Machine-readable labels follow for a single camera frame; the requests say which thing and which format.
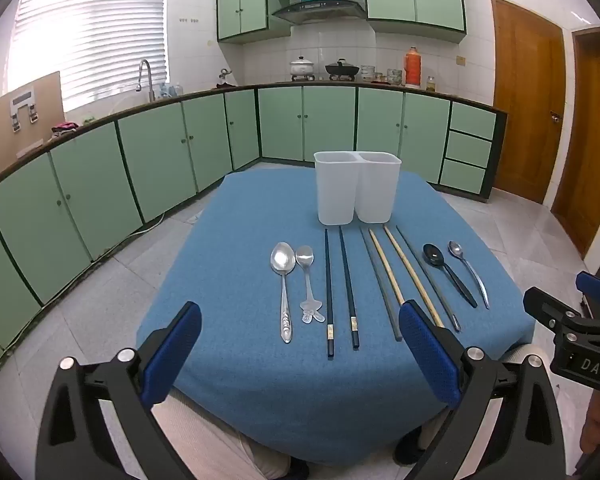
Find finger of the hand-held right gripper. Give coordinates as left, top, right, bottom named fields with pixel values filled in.
left=576, top=271, right=600, bottom=311
left=523, top=286, right=597, bottom=347

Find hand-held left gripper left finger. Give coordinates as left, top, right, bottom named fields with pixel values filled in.
left=36, top=301, right=203, bottom=480

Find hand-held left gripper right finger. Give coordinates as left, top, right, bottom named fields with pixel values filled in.
left=398, top=300, right=567, bottom=480

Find grey chopstick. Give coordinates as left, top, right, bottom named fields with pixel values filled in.
left=396, top=225, right=462, bottom=332
left=360, top=228, right=403, bottom=342

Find black spoon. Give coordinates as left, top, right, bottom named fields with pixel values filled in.
left=422, top=243, right=479, bottom=309

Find small slim silver spoon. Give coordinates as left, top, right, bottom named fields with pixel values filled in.
left=448, top=241, right=491, bottom=310

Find large silver spoon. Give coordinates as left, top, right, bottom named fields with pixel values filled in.
left=270, top=242, right=297, bottom=344

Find small silver cartoon-handle spoon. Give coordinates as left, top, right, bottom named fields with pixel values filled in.
left=295, top=245, right=326, bottom=325

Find white two-compartment utensil holder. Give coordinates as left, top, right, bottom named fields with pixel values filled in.
left=313, top=150, right=402, bottom=226

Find person's right hand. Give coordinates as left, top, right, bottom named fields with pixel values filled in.
left=581, top=391, right=600, bottom=462

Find dark shoe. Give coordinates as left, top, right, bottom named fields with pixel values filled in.
left=394, top=427, right=423, bottom=466

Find person's left leg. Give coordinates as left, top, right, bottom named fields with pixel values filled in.
left=167, top=387, right=301, bottom=480

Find wooden door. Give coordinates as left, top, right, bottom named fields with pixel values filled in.
left=490, top=0, right=567, bottom=206
left=550, top=25, right=600, bottom=261

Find blue tablecloth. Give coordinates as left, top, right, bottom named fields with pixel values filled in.
left=136, top=167, right=536, bottom=466

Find green base cabinets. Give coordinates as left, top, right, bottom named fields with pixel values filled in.
left=0, top=84, right=508, bottom=391

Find metal kitchen faucet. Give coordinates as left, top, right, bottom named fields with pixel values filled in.
left=137, top=59, right=157, bottom=103

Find orange thermos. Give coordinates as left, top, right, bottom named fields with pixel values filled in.
left=403, top=46, right=423, bottom=88

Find cardboard box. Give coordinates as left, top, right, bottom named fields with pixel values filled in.
left=0, top=71, right=65, bottom=173

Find gas stove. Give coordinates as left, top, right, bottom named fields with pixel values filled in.
left=290, top=74, right=363, bottom=83

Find black wok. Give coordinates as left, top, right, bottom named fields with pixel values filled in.
left=324, top=58, right=362, bottom=80

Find white window blind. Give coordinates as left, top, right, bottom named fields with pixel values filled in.
left=7, top=0, right=171, bottom=111

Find black range hood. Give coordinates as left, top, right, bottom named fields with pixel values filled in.
left=271, top=0, right=367, bottom=25

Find white power cable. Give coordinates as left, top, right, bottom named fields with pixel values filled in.
left=125, top=212, right=166, bottom=239

